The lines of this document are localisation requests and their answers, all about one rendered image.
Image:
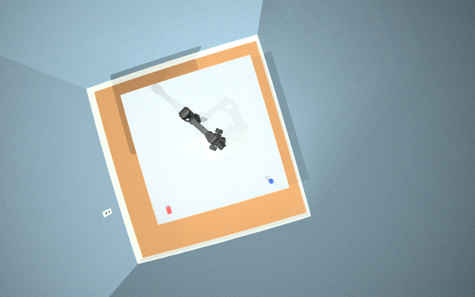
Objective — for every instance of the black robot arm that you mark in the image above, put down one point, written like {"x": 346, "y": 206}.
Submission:
{"x": 194, "y": 119}

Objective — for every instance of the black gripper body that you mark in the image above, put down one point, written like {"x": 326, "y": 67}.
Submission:
{"x": 218, "y": 132}

